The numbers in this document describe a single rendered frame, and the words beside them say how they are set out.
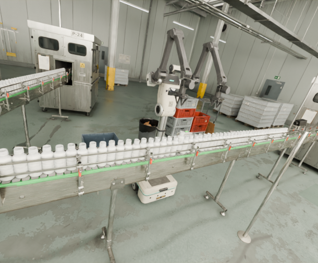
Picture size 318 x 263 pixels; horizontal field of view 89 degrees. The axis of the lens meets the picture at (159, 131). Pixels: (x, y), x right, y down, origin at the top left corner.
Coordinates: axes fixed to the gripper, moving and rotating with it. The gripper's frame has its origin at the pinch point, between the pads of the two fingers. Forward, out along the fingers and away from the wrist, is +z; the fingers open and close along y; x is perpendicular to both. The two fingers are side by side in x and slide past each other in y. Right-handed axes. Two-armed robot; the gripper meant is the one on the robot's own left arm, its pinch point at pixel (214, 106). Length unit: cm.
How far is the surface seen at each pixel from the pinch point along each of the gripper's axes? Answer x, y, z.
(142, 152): 83, -17, 33
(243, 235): -45, -62, 139
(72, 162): 128, -17, 33
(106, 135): 94, 42, 46
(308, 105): -389, 39, -2
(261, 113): -542, 204, 74
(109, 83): -91, 729, 99
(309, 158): -388, -16, 116
